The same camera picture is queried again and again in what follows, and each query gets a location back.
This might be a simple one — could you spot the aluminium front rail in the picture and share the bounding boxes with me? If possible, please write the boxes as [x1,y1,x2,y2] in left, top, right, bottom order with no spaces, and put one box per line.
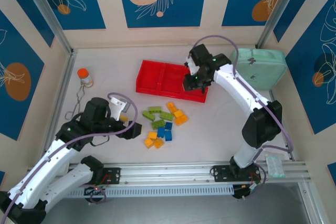
[22,161,313,184]

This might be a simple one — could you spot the orange-capped small bottle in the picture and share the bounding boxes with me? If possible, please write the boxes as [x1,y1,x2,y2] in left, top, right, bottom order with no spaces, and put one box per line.
[77,68,95,88]

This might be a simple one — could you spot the aluminium frame post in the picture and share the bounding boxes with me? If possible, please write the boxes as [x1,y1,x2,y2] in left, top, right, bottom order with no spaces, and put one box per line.
[256,0,310,49]
[19,0,78,57]

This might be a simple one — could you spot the mint green zipper case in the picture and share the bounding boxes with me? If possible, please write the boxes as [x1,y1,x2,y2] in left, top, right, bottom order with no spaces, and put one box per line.
[230,47,286,91]

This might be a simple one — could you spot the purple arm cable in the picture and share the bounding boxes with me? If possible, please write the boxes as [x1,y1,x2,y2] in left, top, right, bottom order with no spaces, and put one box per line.
[192,34,295,200]
[4,92,139,219]

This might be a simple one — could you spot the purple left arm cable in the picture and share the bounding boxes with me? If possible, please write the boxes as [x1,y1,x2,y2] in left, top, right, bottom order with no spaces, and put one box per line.
[4,92,139,219]

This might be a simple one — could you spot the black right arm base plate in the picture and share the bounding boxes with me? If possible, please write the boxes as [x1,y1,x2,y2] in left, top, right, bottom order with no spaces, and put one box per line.
[211,165,265,183]

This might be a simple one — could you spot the aluminium side rail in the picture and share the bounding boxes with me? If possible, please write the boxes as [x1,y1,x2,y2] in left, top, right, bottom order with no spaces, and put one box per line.
[38,49,78,168]
[269,89,295,161]

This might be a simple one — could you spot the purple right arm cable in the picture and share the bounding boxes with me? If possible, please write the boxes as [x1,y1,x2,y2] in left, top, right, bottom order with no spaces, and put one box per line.
[192,34,295,200]

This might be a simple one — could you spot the metal tongs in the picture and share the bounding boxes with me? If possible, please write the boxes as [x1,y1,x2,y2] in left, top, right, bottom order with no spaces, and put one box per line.
[65,83,87,121]

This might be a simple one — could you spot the clear plastic packet blue print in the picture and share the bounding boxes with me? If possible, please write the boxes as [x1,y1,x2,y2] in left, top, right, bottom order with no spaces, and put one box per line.
[265,154,286,179]

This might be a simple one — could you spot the red three-compartment tray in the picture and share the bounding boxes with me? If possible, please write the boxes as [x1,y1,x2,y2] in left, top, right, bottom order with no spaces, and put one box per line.
[135,60,210,103]

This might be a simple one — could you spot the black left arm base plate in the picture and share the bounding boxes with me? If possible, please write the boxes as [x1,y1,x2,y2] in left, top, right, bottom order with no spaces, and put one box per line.
[101,167,122,184]

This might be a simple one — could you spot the grey slotted cable duct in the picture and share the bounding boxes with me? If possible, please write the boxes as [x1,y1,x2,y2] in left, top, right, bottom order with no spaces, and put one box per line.
[65,184,234,199]

